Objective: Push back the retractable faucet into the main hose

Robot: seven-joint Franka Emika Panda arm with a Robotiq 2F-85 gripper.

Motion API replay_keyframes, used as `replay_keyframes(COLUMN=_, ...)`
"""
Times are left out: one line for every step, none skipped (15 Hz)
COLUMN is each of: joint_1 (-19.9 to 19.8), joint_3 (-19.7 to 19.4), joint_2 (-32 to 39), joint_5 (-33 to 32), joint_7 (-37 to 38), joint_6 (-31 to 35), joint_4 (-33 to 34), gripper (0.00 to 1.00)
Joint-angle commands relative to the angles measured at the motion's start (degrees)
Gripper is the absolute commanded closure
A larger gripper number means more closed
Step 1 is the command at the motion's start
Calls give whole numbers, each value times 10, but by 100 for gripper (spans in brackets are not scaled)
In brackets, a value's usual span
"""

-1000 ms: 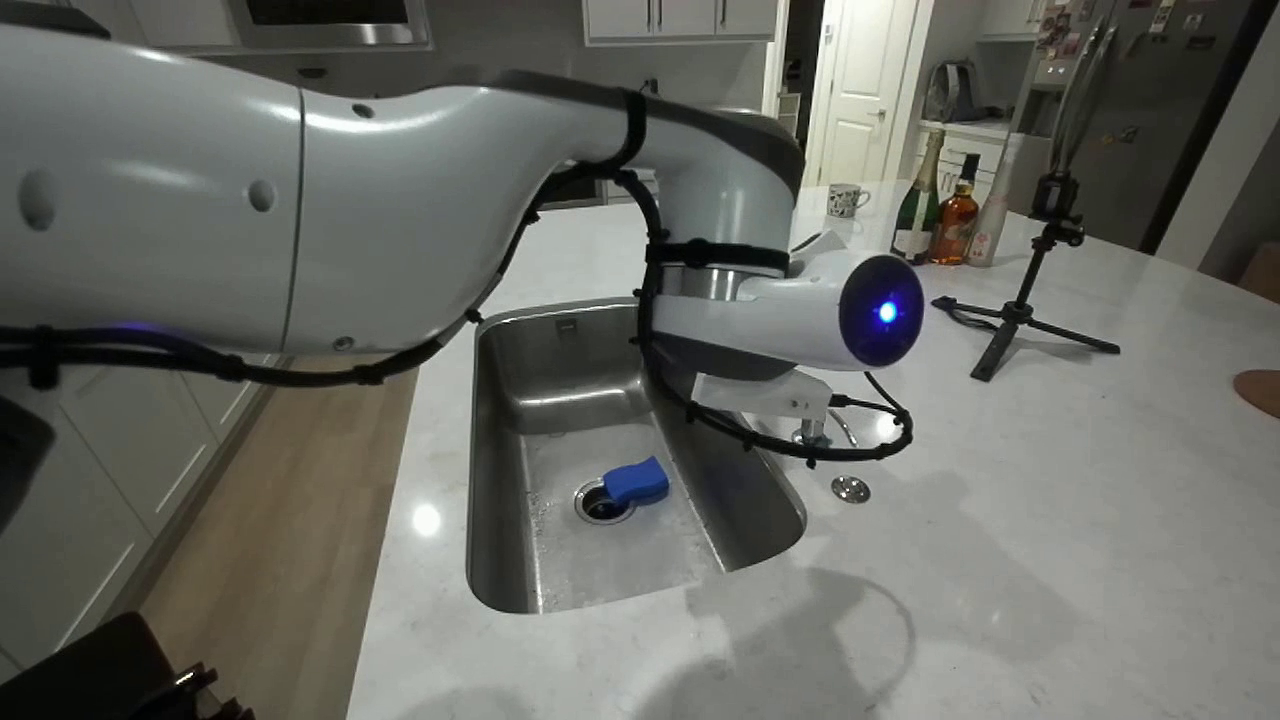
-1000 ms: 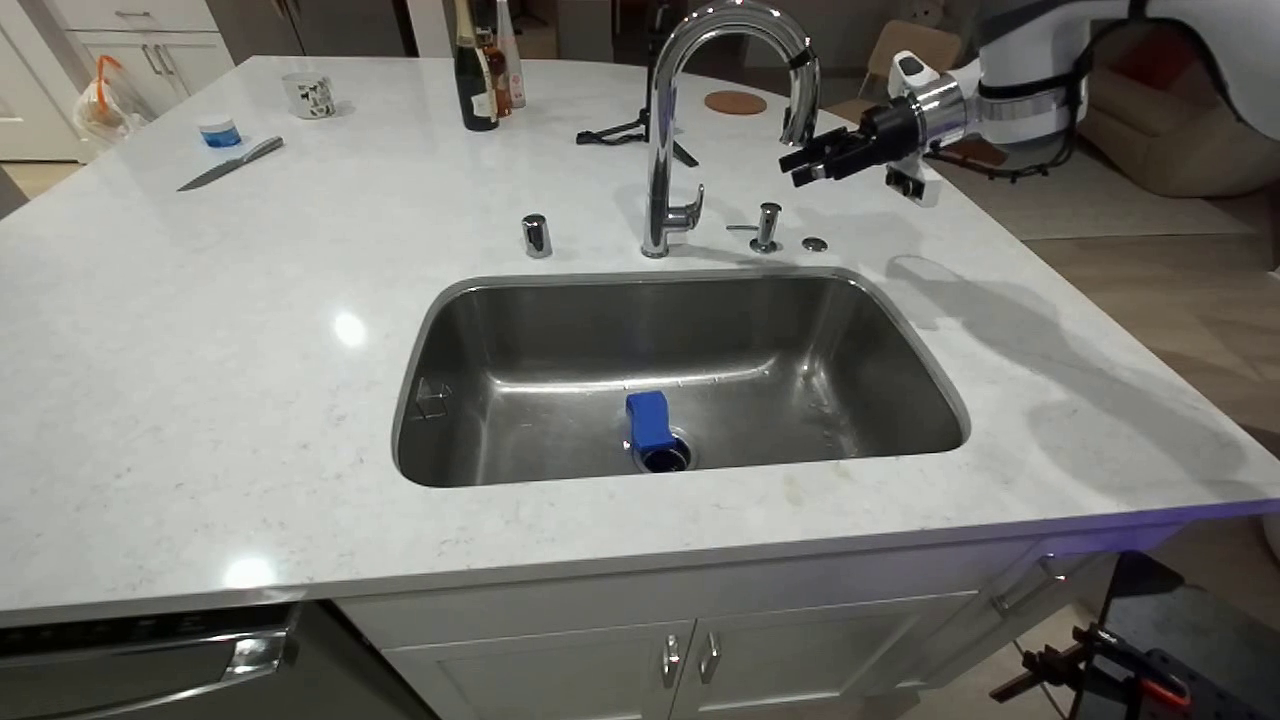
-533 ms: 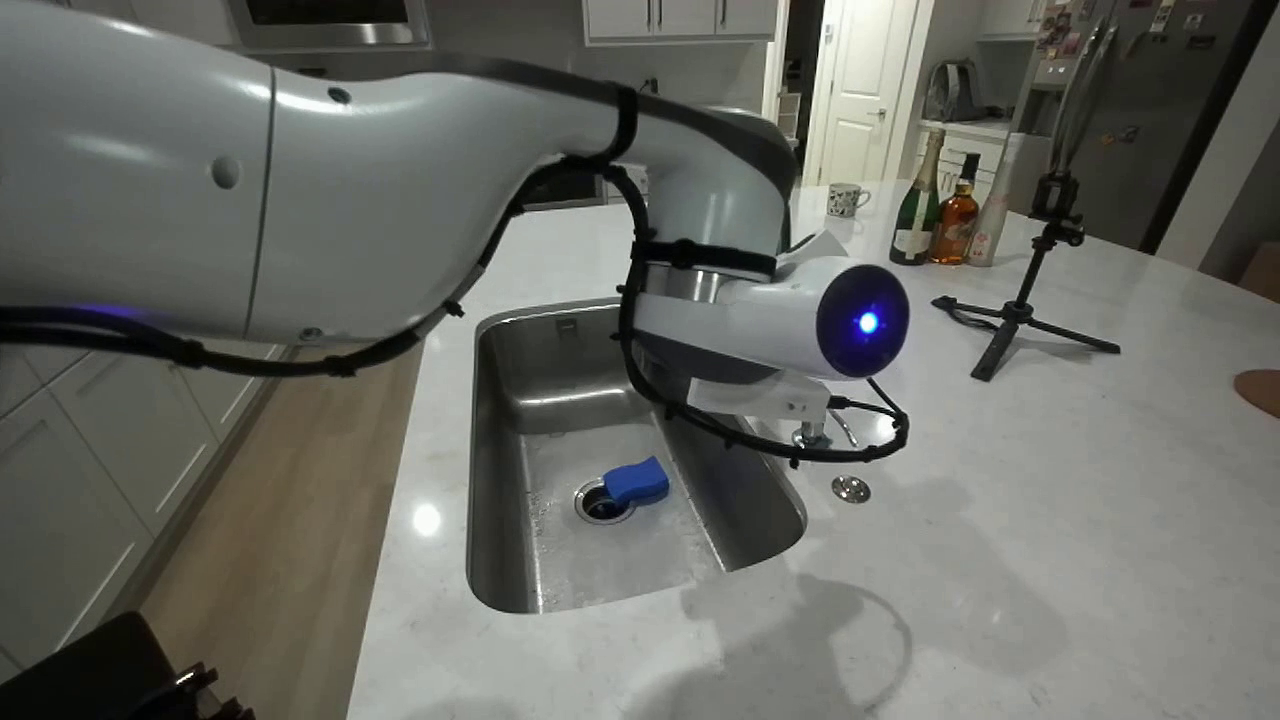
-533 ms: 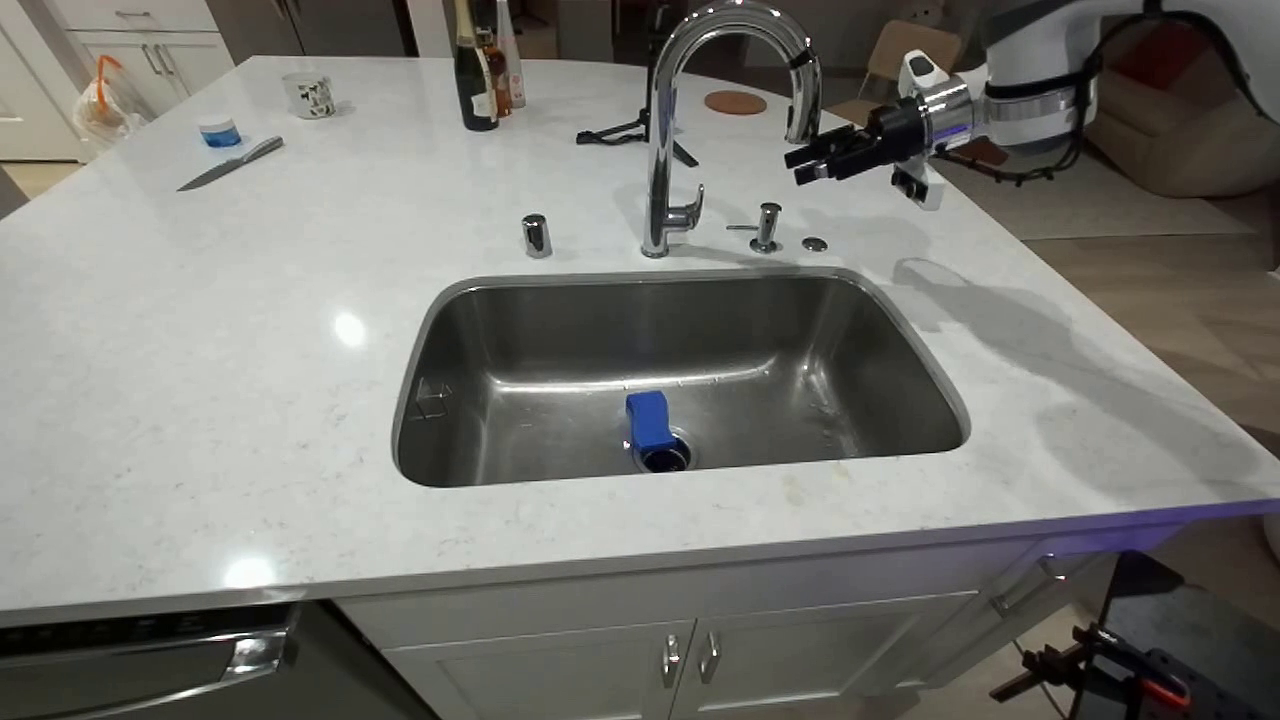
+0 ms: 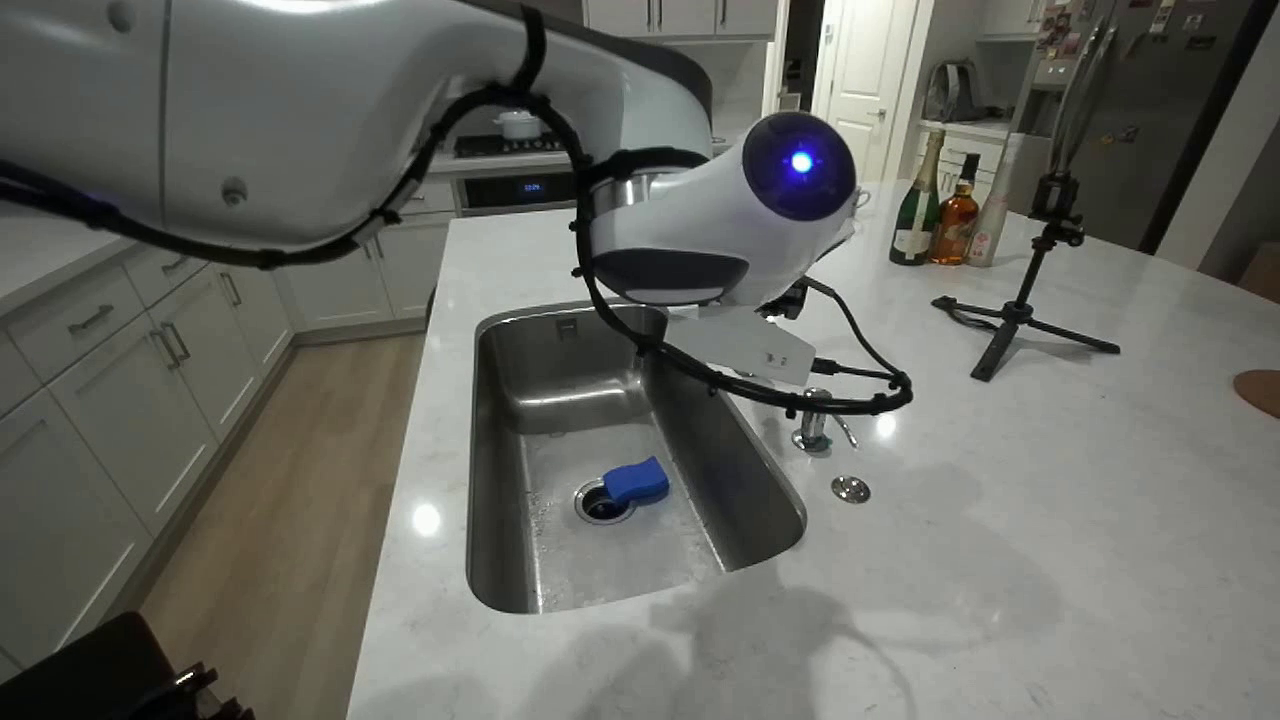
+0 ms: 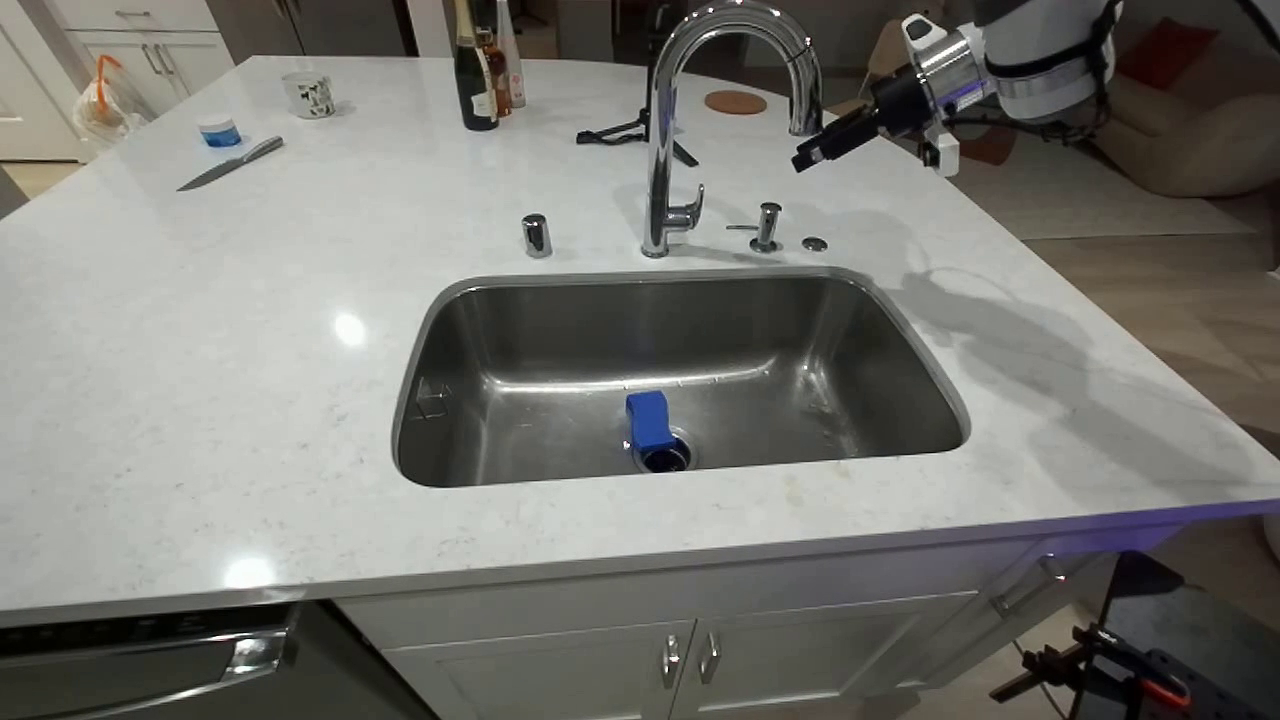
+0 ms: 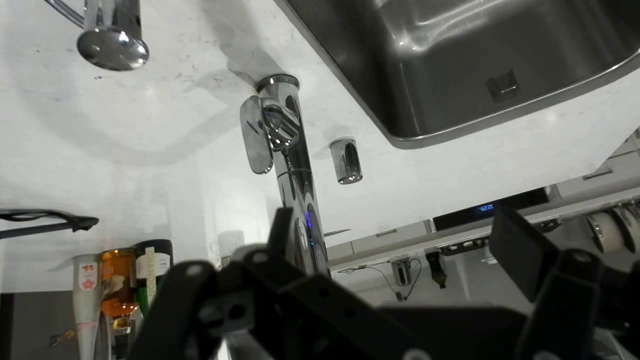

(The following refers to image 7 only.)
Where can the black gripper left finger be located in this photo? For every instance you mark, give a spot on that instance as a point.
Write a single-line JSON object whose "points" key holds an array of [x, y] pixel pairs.
{"points": [[220, 313]]}

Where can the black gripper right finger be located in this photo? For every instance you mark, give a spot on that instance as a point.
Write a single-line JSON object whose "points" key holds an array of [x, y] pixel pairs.
{"points": [[566, 292]]}

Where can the chrome gooseneck faucet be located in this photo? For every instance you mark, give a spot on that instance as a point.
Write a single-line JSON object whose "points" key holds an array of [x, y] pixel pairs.
{"points": [[296, 173]]}

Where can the pale labelled bottle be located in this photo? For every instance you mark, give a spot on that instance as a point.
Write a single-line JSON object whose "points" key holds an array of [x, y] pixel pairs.
{"points": [[85, 301]]}

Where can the chrome cylinder counter button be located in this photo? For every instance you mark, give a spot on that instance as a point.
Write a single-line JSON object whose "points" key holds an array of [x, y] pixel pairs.
{"points": [[347, 163]]}

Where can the stainless steel sink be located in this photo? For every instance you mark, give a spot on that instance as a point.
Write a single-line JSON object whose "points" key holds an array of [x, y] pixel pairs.
{"points": [[466, 52]]}

